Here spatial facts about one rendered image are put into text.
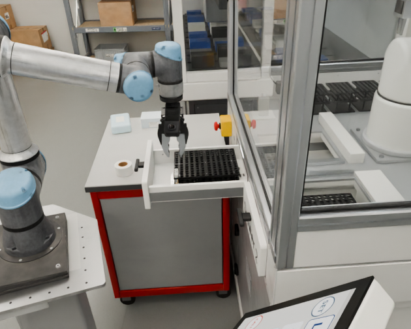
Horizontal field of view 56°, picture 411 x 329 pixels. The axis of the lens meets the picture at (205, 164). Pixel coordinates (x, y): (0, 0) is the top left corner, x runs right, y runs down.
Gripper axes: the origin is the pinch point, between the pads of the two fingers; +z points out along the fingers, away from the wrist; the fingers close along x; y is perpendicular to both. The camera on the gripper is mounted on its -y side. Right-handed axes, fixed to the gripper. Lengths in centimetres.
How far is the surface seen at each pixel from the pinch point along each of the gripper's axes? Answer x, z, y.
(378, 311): -28, -22, -79
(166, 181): 3.7, 13.7, 4.7
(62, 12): 155, 33, 439
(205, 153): -11.0, 7.0, 12.1
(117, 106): 69, 100, 277
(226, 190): -16.7, 10.1, -7.2
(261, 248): -21.8, 4.3, -40.3
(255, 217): -22.2, 3.7, -28.9
